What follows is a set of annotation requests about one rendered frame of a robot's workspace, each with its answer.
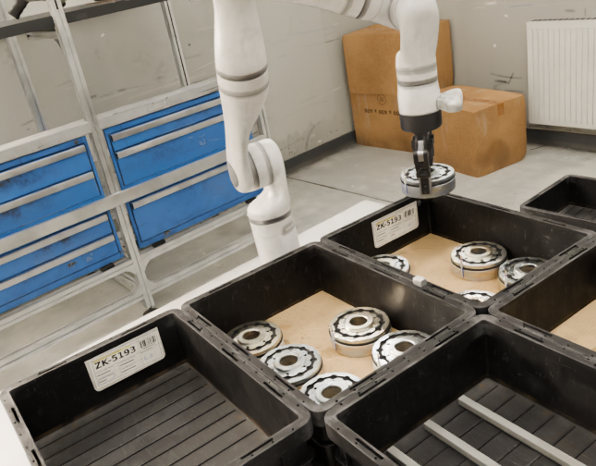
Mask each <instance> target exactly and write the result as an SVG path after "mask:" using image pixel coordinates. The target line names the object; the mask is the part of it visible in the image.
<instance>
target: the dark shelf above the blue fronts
mask: <svg viewBox="0 0 596 466"><path fill-rule="evenodd" d="M163 1H168V0H115V1H108V2H101V3H95V4H88V5H85V4H83V5H79V6H71V7H67V8H63V10H64V13H65V16H66V20H67V23H71V22H76V21H80V20H84V19H88V18H95V17H100V16H103V15H107V14H112V13H115V12H119V11H124V10H128V9H131V8H136V7H140V6H147V5H151V4H155V3H160V2H163ZM35 31H55V23H54V20H53V17H52V16H51V14H50V11H49V12H44V13H41V14H36V15H32V16H27V17H23V18H20V19H16V18H15V19H11V20H7V21H2V22H0V40H1V39H5V38H8V37H13V36H17V35H20V34H24V33H28V32H35Z"/></svg>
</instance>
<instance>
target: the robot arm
mask: <svg viewBox="0 0 596 466"><path fill-rule="evenodd" d="M273 1H280V2H287V3H292V4H298V5H303V6H311V7H316V8H319V9H323V10H326V11H330V12H334V13H336V14H340V15H343V16H347V17H351V18H356V19H361V20H370V21H372V22H375V23H378V24H381V25H384V26H386V27H389V28H392V29H395V30H398V31H400V51H399V52H398V53H397V54H396V57H395V67H396V75H397V100H398V109H399V118H400V127H401V129H402V130H403V131H405V132H408V133H409V132H411V133H413V134H414V135H415V136H412V141H411V149H412V150H413V158H414V165H415V169H416V178H418V179H419V183H420V196H421V197H429V196H432V178H431V176H432V167H431V166H433V158H434V146H433V144H434V134H432V131H433V130H436V129H438V128H439V127H441V126H442V124H443V118H442V110H444V111H445V112H448V113H454V112H459V111H461V110H462V108H463V94H462V91H461V90H460V89H458V88H455V89H452V90H449V91H447V92H443V93H440V88H439V83H438V76H437V64H436V55H435V54H436V48H437V42H438V33H439V22H440V18H439V10H438V6H437V3H436V1H435V0H273ZM213 8H214V57H215V68H216V75H217V81H218V88H219V93H220V97H221V103H222V108H223V114H224V121H225V146H226V161H227V170H228V173H229V177H230V180H231V181H232V184H233V186H234V187H235V189H236V190H238V191H239V192H242V193H246V192H251V191H254V190H258V189H261V188H264V187H265V188H264V190H263V191H262V193H261V194H260V195H259V196H258V197H257V198H256V199H255V200H254V201H252V202H251V203H250V205H249V207H248V217H249V222H250V226H251V230H252V233H253V237H254V240H255V244H256V248H257V252H258V254H259V258H260V262H261V265H263V264H266V263H268V262H270V261H272V260H274V259H276V258H278V257H280V256H282V255H284V254H286V253H288V252H290V251H293V250H295V249H297V248H299V247H300V245H299V241H298V233H297V230H296V226H295V221H294V217H293V214H292V209H291V205H290V195H289V191H288V186H287V181H286V170H285V165H284V159H283V157H282V154H281V152H280V149H279V147H278V146H277V144H276V143H275V142H274V141H273V140H271V139H264V140H260V141H255V142H253V143H250V144H249V135H250V132H251V130H252V127H253V125H254V123H255V121H256V120H257V118H258V116H259V114H260V112H261V110H262V108H263V106H264V103H265V101H266V98H267V96H268V92H269V77H268V65H267V57H266V52H265V46H264V40H263V36H262V27H261V23H260V19H259V14H258V9H257V2H256V0H213Z"/></svg>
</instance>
